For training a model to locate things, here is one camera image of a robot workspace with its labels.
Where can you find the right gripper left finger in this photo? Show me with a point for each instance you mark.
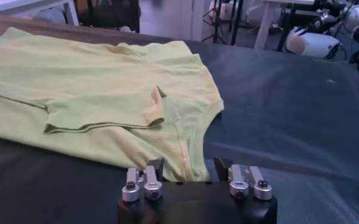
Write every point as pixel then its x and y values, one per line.
pixel 151 187

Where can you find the white office desk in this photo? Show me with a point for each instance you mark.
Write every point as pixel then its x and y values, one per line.
pixel 71 10

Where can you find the small white standing desk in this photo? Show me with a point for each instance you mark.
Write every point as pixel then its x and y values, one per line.
pixel 264 24

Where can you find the white rounded robot base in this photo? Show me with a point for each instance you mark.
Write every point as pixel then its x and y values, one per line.
pixel 310 44

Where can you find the yellow t-shirt with print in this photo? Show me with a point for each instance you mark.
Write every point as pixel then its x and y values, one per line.
pixel 90 91

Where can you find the black light stand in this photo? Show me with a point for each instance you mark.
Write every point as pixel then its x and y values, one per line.
pixel 218 18

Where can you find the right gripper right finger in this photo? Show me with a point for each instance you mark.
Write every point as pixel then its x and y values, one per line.
pixel 238 185

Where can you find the black office chair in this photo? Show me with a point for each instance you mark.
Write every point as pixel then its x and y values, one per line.
pixel 112 15

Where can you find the large black tablecloth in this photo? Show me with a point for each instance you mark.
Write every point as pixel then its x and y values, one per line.
pixel 289 121

